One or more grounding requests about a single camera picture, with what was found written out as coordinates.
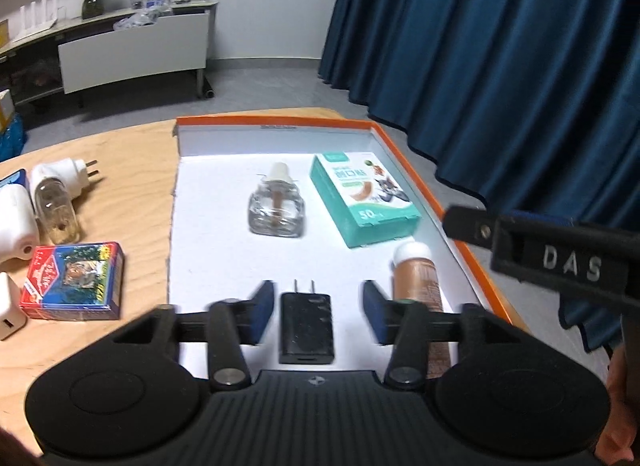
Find white router with antennas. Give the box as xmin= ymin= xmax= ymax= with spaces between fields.
xmin=12 ymin=0 xmax=59 ymax=44

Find small white charger plug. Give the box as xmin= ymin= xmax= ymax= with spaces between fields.
xmin=0 ymin=272 xmax=27 ymax=341

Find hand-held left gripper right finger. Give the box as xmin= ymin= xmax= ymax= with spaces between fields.
xmin=362 ymin=280 xmax=523 ymax=392

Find blue plastic pack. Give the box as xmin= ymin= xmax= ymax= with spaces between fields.
xmin=0 ymin=113 xmax=28 ymax=161

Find person's right hand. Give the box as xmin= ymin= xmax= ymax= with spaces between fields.
xmin=595 ymin=345 xmax=640 ymax=466

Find clear glass refill bottle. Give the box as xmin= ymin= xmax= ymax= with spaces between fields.
xmin=248 ymin=162 xmax=306 ymax=238

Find red blue playing card box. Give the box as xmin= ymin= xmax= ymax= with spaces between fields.
xmin=20 ymin=242 xmax=126 ymax=321

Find orange white cardboard box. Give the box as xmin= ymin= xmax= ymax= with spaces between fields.
xmin=167 ymin=116 xmax=532 ymax=382

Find clear plastic bags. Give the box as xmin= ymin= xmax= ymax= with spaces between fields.
xmin=114 ymin=10 xmax=162 ymax=32

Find green white bandage box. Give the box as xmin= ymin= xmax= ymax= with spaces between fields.
xmin=308 ymin=152 xmax=422 ymax=249

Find white media console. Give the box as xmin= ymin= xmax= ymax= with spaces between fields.
xmin=0 ymin=0 xmax=219 ymax=109

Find white plug-in mosquito repeller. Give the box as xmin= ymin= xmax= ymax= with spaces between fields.
xmin=0 ymin=158 xmax=103 ymax=267

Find rose gold cosmetic tube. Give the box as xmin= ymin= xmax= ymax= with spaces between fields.
xmin=391 ymin=242 xmax=447 ymax=381

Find blue curtain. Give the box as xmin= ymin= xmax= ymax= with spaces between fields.
xmin=317 ymin=0 xmax=640 ymax=362

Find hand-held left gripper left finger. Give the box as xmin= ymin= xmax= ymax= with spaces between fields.
xmin=114 ymin=280 xmax=276 ymax=393

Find black charger plug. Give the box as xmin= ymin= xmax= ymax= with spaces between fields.
xmin=278 ymin=280 xmax=335 ymax=366

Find yellow white carton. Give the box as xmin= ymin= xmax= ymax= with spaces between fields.
xmin=0 ymin=90 xmax=16 ymax=131

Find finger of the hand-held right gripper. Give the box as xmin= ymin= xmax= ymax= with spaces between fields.
xmin=442 ymin=204 xmax=501 ymax=249

